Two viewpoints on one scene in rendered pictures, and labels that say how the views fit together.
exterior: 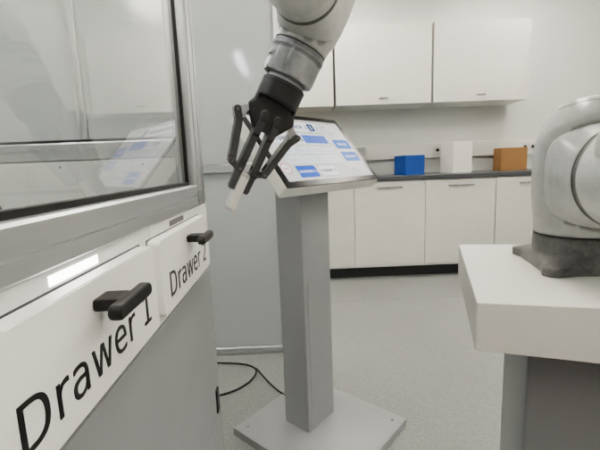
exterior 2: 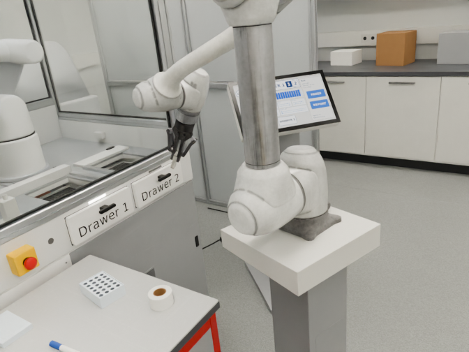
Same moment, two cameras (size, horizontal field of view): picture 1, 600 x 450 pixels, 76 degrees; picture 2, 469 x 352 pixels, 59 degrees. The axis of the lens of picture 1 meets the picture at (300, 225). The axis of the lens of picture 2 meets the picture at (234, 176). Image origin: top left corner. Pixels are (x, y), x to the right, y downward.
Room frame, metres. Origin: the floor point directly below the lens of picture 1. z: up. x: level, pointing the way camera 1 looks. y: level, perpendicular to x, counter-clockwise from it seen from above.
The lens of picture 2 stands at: (-0.50, -1.05, 1.54)
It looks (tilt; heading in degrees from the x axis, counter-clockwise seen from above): 22 degrees down; 36
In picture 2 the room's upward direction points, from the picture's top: 6 degrees counter-clockwise
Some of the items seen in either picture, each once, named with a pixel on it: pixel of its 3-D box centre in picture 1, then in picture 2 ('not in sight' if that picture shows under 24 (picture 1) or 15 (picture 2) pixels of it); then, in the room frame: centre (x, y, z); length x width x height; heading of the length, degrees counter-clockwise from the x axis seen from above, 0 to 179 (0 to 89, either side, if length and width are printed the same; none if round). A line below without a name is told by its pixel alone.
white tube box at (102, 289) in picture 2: not in sight; (102, 288); (0.11, -0.06, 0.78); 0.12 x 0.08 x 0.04; 81
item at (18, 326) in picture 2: not in sight; (5, 327); (-0.14, 0.07, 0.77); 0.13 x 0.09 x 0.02; 91
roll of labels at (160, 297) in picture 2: not in sight; (160, 297); (0.16, -0.25, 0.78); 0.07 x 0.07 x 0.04
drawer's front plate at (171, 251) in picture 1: (185, 255); (159, 182); (0.65, 0.20, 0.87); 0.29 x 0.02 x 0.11; 1
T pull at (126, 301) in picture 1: (119, 300); (105, 207); (0.34, 0.17, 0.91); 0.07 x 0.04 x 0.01; 1
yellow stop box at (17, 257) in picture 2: not in sight; (23, 260); (0.01, 0.17, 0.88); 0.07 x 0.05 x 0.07; 1
